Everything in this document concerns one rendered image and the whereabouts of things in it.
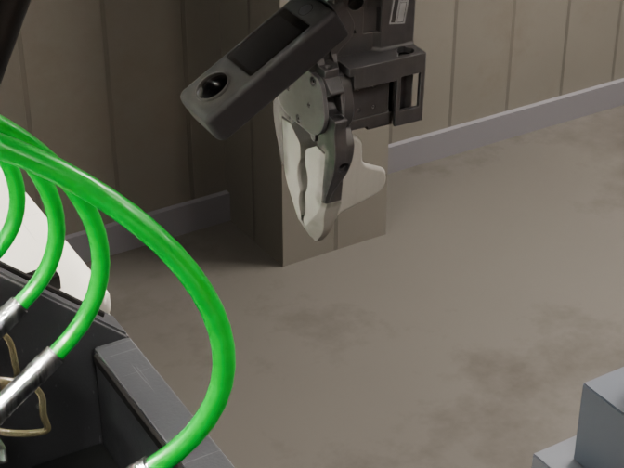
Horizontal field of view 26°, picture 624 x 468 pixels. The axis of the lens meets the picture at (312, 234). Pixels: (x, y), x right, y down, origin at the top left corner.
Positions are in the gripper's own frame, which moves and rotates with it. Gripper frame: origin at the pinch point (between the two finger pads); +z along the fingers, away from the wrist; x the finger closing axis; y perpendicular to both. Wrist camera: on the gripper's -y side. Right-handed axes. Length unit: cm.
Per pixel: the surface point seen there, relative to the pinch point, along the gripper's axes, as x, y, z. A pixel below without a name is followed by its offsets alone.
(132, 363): 25.9, -4.8, 28.3
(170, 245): -14.2, -16.8, -11.2
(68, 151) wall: 196, 45, 99
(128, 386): 22.5, -6.6, 28.2
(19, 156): -11.2, -24.0, -17.2
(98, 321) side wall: 30.8, -6.2, 26.0
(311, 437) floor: 108, 62, 126
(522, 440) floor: 86, 98, 125
